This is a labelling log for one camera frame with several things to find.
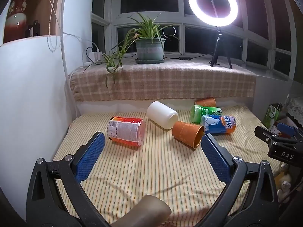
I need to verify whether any potted spider plant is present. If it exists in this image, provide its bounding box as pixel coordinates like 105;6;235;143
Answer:
83;12;180;88

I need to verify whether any plaid beige sill cloth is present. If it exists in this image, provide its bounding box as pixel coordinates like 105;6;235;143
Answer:
70;59;256;102

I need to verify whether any ring light on tripod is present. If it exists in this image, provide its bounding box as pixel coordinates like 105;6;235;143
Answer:
188;0;238;69

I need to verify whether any red ceramic vase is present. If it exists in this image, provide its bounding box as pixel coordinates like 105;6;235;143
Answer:
4;0;28;43

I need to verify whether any striped yellow table cloth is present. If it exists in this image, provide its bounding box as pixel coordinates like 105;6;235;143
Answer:
52;104;281;227

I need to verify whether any white power adapter with cables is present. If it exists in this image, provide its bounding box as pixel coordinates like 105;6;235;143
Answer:
85;47;102;65

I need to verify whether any orange paper cup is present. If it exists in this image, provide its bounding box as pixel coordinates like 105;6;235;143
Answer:
172;121;204;149

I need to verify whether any blue orange Arctic Ocean can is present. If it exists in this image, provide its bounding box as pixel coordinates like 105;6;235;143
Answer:
200;115;236;134

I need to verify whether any orange labelled snack cup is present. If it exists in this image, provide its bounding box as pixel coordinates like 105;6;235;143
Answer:
107;116;145;147

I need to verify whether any green drink can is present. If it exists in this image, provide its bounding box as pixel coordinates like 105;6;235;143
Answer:
191;105;222;124

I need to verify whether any orange can at back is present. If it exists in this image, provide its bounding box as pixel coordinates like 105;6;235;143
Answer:
195;97;217;107

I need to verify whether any green paper bag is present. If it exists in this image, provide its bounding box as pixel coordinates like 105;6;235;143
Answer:
262;103;283;130

